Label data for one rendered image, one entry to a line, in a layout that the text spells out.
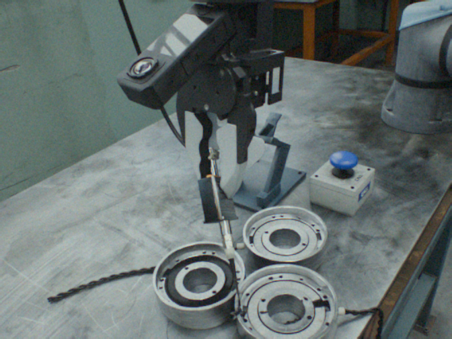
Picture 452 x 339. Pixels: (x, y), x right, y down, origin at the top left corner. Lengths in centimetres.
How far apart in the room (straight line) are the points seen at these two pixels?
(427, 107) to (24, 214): 74
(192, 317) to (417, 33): 61
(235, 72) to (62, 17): 175
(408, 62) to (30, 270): 72
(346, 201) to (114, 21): 182
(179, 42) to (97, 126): 191
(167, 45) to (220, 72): 6
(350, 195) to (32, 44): 168
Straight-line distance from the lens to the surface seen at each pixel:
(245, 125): 38
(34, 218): 72
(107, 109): 227
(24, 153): 209
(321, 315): 44
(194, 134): 43
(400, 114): 85
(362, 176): 61
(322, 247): 49
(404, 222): 61
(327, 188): 60
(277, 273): 48
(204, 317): 45
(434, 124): 85
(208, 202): 42
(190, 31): 37
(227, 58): 38
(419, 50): 81
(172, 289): 48
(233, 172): 41
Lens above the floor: 117
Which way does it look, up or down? 31 degrees down
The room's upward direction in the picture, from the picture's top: 6 degrees counter-clockwise
